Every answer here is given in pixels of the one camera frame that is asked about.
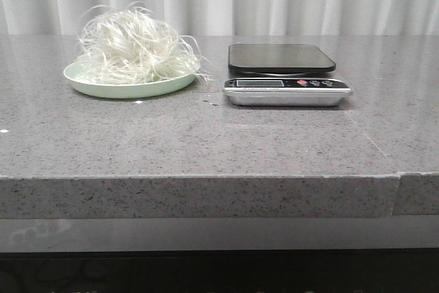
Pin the white vermicelli noodle bundle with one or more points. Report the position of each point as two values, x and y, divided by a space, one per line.
130 46

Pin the black silver kitchen scale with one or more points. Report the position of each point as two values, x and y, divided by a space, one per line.
282 75

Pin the pale green round plate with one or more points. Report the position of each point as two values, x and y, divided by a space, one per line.
124 91

